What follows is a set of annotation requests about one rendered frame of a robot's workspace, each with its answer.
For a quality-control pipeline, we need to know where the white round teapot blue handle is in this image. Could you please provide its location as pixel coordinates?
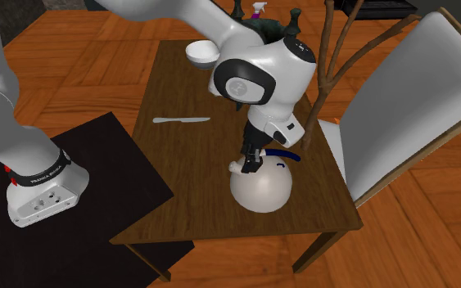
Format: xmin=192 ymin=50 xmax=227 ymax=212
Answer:
xmin=228 ymin=148 xmax=302 ymax=214

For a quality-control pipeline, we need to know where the white spray bottle purple neck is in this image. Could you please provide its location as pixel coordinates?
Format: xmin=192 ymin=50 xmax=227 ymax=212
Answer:
xmin=252 ymin=1 xmax=269 ymax=20

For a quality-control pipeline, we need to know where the white bowl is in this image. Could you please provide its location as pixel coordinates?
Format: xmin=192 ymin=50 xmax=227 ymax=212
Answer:
xmin=185 ymin=39 xmax=220 ymax=71

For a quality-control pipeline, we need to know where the white chair wooden frame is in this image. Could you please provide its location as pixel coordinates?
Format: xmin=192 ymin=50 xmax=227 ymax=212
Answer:
xmin=318 ymin=7 xmax=461 ymax=209

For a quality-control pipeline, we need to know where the black robot stand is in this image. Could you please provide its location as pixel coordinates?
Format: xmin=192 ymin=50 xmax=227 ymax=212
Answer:
xmin=0 ymin=111 xmax=196 ymax=288

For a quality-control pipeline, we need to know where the bare brown branch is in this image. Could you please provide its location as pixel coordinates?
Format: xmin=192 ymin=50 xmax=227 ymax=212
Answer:
xmin=301 ymin=0 xmax=423 ymax=151

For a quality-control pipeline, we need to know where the grey table knife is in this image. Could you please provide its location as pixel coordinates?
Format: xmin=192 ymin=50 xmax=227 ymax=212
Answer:
xmin=152 ymin=116 xmax=211 ymax=124

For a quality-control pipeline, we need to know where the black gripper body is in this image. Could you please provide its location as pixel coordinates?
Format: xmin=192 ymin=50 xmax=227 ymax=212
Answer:
xmin=242 ymin=120 xmax=274 ymax=157

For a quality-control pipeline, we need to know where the brown wooden table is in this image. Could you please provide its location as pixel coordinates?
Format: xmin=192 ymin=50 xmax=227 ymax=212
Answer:
xmin=109 ymin=38 xmax=364 ymax=284

